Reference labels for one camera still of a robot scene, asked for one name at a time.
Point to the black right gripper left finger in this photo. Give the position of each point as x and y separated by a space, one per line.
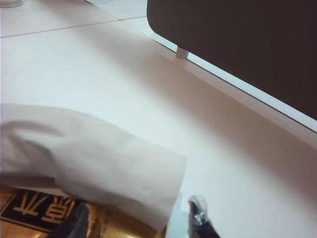
71 223

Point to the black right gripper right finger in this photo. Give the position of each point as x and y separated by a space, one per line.
200 223

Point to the white paper tissue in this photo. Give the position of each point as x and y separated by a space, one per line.
86 153

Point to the gold tissue pack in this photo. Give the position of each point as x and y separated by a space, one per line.
37 215

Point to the white partition support leg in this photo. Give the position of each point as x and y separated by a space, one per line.
182 53

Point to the brown desk partition panel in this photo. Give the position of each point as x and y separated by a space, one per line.
247 37

